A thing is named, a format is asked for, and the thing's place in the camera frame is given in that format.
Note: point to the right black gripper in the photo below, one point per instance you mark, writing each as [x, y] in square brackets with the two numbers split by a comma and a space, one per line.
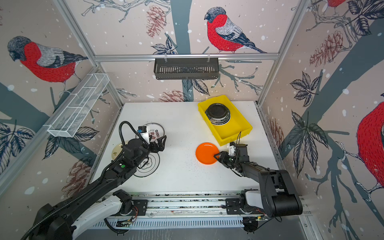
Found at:
[223, 157]

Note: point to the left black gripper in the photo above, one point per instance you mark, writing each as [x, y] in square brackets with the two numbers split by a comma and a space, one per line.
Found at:
[161, 145]

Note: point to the orange plate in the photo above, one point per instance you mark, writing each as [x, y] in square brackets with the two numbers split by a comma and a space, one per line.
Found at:
[205, 153]

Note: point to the white plate black flower outline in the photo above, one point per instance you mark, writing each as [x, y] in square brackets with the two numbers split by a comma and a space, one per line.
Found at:
[148, 166]

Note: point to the yellow plastic bin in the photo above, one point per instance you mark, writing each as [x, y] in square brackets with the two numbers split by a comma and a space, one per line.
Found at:
[228, 132]

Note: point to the black round plate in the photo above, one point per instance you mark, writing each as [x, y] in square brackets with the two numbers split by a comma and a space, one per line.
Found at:
[217, 111]

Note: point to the teal patterned plate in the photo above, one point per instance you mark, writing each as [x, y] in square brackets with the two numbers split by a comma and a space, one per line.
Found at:
[219, 122]

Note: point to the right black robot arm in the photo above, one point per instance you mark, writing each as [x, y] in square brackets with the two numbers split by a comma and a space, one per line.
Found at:
[276, 196]

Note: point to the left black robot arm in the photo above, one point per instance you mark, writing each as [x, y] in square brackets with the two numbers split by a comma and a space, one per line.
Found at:
[58, 222]

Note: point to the white plate red characters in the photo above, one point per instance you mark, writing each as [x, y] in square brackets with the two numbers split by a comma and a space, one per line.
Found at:
[155, 131]

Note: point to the cream yellow small plate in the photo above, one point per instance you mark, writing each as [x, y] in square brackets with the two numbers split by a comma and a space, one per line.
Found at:
[116, 151]

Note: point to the black hanging basket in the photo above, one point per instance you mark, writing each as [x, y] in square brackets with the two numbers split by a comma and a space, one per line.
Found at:
[186, 69]

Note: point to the horizontal aluminium bar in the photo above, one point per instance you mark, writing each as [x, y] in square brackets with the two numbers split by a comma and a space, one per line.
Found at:
[148, 58]

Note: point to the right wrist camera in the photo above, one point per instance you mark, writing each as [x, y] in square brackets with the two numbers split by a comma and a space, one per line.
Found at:
[232, 149]

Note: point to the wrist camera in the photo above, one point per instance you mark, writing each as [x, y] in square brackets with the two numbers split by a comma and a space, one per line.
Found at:
[144, 132]
[232, 149]

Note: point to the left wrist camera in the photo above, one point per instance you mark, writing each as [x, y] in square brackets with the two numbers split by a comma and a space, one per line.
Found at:
[144, 132]

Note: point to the aluminium rail base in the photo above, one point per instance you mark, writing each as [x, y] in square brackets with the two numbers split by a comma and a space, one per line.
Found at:
[155, 212]

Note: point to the white wire mesh basket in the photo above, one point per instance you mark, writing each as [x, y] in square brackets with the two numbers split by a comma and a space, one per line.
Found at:
[81, 102]

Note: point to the aluminium corner post left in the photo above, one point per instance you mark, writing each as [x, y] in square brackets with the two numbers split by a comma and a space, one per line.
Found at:
[80, 36]

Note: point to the aluminium corner post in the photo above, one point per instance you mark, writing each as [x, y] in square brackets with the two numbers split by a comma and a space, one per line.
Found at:
[80, 36]
[299, 13]

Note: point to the aluminium corner post right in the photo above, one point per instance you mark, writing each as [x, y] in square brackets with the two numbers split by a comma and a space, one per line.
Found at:
[299, 13]

